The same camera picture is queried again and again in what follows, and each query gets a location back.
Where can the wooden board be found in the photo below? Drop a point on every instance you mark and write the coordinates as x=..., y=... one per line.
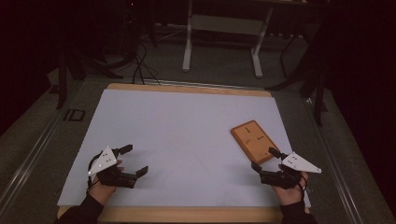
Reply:
x=253, y=140

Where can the white table mat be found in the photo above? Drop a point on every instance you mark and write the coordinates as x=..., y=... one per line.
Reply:
x=186, y=140

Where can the person's left hand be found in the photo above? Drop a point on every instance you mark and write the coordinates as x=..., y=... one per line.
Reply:
x=101, y=191

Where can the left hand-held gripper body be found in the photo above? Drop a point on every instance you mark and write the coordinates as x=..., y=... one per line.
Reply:
x=107, y=158

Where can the metal floor rail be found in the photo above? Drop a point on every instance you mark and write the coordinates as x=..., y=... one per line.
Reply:
x=334, y=161
x=31, y=155

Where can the person's right hand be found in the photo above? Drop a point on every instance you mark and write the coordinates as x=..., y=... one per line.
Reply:
x=291, y=196

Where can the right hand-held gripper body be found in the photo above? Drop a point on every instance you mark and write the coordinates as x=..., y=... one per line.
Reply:
x=299, y=163

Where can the black metal stand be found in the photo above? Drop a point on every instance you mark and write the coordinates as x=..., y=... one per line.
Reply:
x=62, y=84
x=318, y=93

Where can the white desk frame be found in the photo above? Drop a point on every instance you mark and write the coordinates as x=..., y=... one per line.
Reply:
x=224, y=25

